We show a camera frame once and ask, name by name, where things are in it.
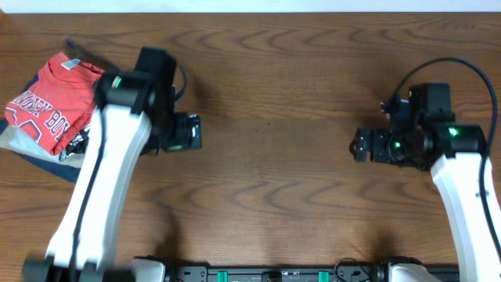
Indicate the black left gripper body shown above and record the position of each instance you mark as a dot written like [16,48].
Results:
[179,139]

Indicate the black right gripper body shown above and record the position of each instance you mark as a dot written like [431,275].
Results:
[381,153]

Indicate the red t-shirt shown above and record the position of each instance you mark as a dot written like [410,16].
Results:
[57,104]

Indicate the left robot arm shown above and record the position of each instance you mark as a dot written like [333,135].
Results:
[135,114]

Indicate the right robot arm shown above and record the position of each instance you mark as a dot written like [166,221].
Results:
[454,155]

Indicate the black printed folded shirt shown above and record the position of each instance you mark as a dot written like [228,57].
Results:
[79,143]

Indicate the light blue folded shirt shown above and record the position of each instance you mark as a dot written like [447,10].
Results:
[20,142]

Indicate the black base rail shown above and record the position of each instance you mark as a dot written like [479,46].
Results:
[347,269]

